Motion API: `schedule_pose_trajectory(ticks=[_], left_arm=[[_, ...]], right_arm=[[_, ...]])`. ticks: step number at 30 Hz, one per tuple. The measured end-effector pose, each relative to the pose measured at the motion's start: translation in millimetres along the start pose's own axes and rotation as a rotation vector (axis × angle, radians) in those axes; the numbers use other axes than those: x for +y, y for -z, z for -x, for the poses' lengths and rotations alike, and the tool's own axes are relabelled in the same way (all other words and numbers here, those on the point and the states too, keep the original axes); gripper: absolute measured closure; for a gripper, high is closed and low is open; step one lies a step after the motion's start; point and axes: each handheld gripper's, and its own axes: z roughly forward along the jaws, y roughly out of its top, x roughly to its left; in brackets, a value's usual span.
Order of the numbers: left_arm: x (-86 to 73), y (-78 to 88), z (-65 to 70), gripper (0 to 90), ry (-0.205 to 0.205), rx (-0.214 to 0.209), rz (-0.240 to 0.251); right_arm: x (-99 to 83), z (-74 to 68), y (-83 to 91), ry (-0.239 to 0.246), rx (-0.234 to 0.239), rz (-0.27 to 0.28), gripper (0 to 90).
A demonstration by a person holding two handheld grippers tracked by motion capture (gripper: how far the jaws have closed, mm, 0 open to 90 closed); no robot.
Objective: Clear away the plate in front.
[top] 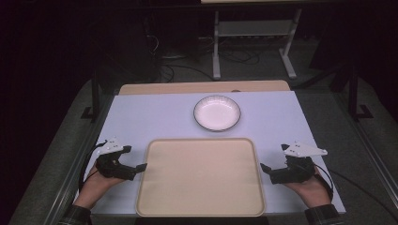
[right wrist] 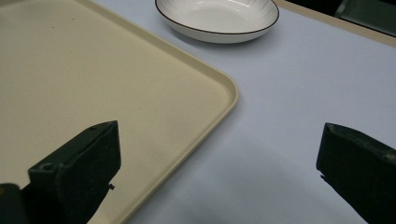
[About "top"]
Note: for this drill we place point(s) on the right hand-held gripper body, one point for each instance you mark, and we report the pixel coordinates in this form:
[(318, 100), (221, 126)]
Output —
[(295, 170)]

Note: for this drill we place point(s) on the person's right hand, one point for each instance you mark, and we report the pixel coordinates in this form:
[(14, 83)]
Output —
[(309, 190)]

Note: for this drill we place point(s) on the person's left hand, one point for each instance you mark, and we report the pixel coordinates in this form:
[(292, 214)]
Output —
[(97, 187)]

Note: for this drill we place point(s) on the white metal desk frame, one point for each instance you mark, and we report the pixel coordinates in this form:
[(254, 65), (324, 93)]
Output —
[(216, 47)]

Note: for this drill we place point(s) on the white plate with dark rim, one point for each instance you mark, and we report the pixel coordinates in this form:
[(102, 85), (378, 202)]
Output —
[(217, 113)]

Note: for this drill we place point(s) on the white table mat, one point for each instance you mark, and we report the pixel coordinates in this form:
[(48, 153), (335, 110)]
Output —
[(162, 118)]

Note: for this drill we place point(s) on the black metal stand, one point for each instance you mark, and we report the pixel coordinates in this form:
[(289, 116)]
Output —
[(95, 93), (353, 93)]

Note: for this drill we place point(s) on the wooden table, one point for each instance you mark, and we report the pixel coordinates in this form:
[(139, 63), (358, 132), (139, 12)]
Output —
[(187, 87)]

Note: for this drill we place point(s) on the beige plastic tray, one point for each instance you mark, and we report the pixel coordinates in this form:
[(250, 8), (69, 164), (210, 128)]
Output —
[(200, 178)]

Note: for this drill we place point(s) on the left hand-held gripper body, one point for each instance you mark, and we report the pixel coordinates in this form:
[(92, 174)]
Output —
[(111, 164)]

